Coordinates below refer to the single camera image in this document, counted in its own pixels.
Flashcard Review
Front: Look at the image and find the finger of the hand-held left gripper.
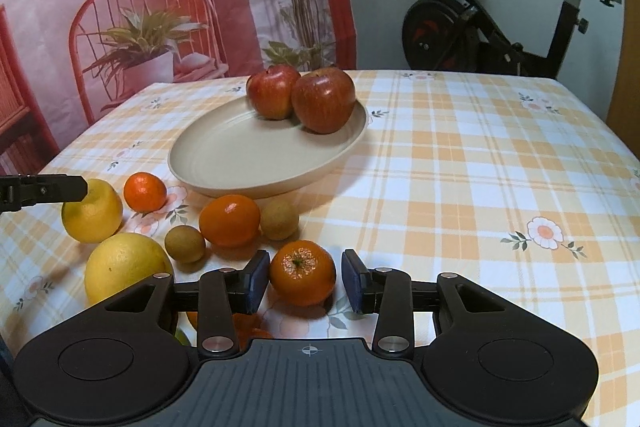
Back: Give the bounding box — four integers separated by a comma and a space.
0, 174, 89, 211

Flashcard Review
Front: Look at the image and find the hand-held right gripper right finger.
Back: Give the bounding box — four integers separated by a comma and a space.
341, 250, 506, 354

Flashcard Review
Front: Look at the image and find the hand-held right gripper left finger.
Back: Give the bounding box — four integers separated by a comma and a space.
102, 250, 271, 356

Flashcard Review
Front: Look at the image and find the tangerine with green stem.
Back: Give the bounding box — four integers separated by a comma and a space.
269, 240, 337, 307

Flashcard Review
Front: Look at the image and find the brown kiwi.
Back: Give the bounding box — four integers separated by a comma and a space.
165, 225, 206, 264
259, 199, 300, 241

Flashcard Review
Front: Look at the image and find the large orange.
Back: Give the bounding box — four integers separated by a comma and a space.
199, 195, 262, 249

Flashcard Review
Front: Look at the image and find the small tangerine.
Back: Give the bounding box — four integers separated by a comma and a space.
123, 172, 168, 214

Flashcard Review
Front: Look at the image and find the large yellow lemon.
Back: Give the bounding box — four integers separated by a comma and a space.
84, 233, 175, 308

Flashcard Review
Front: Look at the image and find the beige round plate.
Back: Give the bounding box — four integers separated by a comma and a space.
167, 96, 368, 199

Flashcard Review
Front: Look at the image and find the red apple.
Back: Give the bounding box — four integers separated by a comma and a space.
292, 67, 357, 134
246, 64, 302, 121

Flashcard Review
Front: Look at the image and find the orange checked floral tablecloth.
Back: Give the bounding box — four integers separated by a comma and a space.
0, 69, 640, 413

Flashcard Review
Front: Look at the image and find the brown wooden door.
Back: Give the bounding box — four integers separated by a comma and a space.
605, 0, 640, 138

